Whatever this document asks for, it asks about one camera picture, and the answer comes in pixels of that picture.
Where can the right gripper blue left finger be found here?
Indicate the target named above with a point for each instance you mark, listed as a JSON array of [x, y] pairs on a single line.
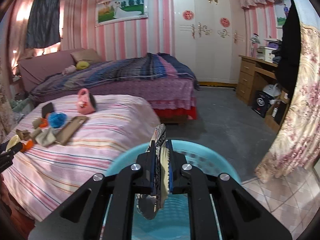
[[146, 182]]

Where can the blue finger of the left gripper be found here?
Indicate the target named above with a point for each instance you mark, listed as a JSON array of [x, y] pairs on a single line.
[[17, 148]]

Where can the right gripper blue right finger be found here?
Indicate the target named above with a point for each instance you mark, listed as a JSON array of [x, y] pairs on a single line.
[[177, 183]]

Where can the orange peel cup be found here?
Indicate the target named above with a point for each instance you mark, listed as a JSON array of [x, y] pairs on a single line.
[[27, 146]]

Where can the brown paper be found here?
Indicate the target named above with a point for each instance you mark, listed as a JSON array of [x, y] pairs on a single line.
[[23, 134]]

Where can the black white patterned wrapper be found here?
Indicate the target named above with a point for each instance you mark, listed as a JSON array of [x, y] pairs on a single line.
[[149, 204]]

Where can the cardboard tube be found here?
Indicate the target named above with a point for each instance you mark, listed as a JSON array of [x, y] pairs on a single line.
[[35, 133], [37, 122]]

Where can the orange snack wrapper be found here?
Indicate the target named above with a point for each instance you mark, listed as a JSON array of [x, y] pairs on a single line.
[[43, 123]]

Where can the blue plastic bag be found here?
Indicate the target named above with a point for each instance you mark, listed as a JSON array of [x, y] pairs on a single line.
[[56, 120]]

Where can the pink striped bedsheet bed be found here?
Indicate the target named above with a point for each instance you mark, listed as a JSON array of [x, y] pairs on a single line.
[[44, 177]]

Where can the turquoise plastic laundry basket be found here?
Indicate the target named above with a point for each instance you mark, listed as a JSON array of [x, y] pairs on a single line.
[[172, 222]]

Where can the black smartphone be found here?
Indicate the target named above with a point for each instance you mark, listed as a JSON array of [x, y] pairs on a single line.
[[47, 109]]

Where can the tan phone case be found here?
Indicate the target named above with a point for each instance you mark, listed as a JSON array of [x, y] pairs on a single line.
[[63, 136]]

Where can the pink cartoon mug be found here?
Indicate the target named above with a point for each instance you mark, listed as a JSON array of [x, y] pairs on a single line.
[[86, 103]]

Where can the purple bed with plaid blanket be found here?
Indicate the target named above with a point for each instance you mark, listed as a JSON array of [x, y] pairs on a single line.
[[164, 82]]

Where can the pink plush toy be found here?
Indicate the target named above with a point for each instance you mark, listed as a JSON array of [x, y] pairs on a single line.
[[69, 70]]

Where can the yellow plush toy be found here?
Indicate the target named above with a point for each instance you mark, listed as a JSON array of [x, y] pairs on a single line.
[[82, 65]]

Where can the black shopping bag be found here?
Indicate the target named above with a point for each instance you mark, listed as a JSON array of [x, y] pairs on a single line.
[[261, 103]]

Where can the brown pillow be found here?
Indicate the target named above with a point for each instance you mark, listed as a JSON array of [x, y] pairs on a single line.
[[87, 55]]

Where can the floral curtain right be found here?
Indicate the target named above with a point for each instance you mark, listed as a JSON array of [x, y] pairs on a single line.
[[297, 142]]

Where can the dark window curtain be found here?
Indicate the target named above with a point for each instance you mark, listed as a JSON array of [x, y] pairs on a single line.
[[43, 24]]

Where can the wooden desk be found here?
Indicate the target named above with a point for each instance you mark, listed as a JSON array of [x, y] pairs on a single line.
[[257, 74]]

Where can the white wardrobe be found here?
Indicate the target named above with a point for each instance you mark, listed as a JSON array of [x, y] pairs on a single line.
[[210, 36]]

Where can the desk lamp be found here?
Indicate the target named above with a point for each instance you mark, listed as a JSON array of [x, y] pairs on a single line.
[[254, 40]]

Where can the framed wedding picture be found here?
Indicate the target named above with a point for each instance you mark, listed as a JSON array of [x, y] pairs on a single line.
[[113, 11]]

